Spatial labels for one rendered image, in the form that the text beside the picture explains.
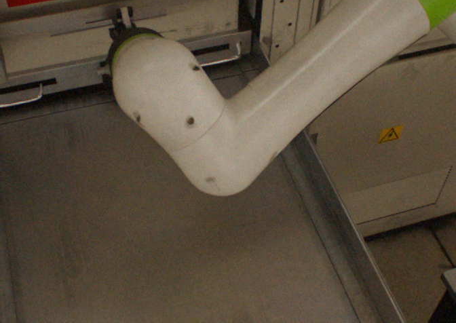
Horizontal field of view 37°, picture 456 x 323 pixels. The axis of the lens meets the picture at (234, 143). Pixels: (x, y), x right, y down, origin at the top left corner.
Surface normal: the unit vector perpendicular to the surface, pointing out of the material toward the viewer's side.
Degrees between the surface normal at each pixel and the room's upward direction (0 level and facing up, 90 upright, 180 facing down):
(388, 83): 90
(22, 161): 0
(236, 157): 47
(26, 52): 90
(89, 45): 90
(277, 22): 90
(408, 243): 0
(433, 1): 64
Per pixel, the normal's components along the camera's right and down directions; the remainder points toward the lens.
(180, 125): 0.11, 0.52
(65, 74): 0.31, 0.74
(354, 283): 0.03, -0.64
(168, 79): 0.31, 0.03
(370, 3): -0.32, -0.21
